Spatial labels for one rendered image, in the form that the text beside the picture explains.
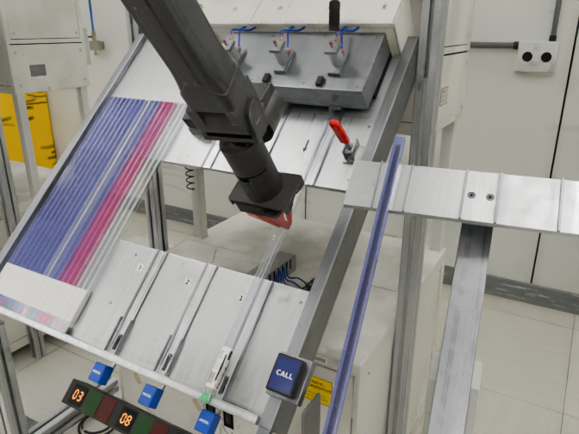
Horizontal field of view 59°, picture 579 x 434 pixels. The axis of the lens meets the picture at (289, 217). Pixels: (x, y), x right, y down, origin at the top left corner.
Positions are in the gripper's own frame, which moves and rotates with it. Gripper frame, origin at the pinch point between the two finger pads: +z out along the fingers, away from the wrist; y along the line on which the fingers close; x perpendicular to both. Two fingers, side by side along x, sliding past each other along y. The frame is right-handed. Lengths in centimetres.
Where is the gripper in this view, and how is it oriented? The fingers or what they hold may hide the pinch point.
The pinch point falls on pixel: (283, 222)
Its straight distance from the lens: 83.5
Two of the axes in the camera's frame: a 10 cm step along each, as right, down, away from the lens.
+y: -8.7, -1.7, 4.7
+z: 3.0, 5.8, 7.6
